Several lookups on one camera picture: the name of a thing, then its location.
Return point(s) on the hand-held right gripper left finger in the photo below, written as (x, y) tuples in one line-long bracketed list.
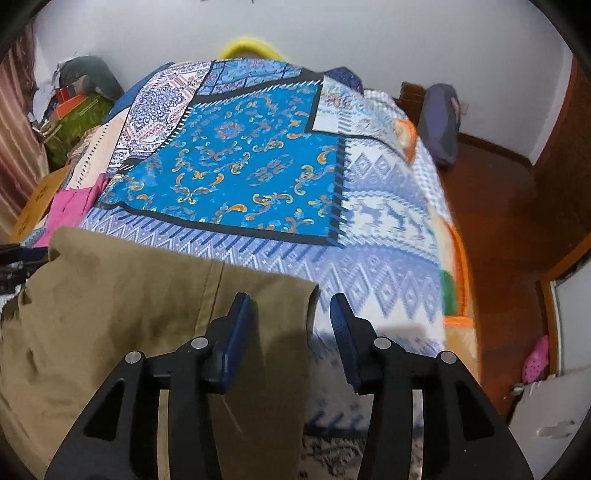
[(236, 334)]

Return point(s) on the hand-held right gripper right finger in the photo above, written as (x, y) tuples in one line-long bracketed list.
[(345, 344)]

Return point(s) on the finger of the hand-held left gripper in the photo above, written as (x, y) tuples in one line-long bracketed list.
[(14, 265)]

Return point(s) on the khaki pants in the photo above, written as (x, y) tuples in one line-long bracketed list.
[(115, 300)]

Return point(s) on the wooden lap table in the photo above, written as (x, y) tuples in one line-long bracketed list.
[(39, 198)]

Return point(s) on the pink cloth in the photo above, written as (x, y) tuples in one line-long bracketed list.
[(69, 205)]

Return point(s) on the pink striped curtain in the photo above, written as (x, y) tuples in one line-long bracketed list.
[(16, 124)]

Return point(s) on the green patterned bag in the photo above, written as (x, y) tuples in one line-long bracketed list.
[(78, 127)]

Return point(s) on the orange box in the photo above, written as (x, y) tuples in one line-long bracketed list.
[(67, 99)]

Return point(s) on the blue patchwork bedspread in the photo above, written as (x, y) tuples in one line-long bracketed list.
[(258, 152)]

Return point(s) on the pink clog shoe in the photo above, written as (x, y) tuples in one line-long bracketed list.
[(538, 357)]

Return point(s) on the white cabinet panel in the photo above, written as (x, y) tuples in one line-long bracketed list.
[(572, 318)]

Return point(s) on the grey purple bag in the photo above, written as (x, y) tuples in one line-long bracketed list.
[(441, 124)]

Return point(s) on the dark blue pillow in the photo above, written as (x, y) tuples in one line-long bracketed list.
[(346, 77)]

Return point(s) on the brown wooden door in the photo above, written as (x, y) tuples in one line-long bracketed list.
[(563, 175)]

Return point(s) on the yellow pillow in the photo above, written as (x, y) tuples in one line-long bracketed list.
[(251, 48)]

